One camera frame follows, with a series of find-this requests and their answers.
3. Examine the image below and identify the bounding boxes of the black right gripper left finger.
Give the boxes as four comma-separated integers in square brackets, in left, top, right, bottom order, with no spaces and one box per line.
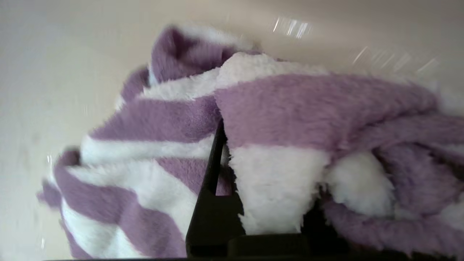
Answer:
[186,119,246,258]

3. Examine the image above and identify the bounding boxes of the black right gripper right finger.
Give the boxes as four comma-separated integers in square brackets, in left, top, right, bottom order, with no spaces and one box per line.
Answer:
[302,198,348,241]

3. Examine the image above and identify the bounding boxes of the purple white striped towel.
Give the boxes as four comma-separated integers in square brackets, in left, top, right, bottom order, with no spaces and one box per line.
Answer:
[36,24,464,260]

